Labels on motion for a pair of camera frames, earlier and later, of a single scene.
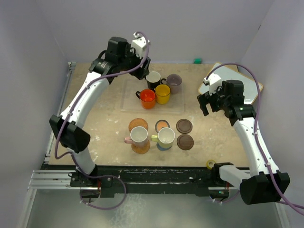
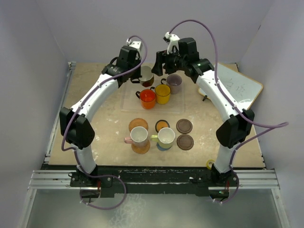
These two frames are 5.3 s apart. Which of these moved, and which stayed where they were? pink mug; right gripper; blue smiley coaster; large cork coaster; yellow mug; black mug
Moved: black mug; right gripper
Stayed: large cork coaster; yellow mug; blue smiley coaster; pink mug
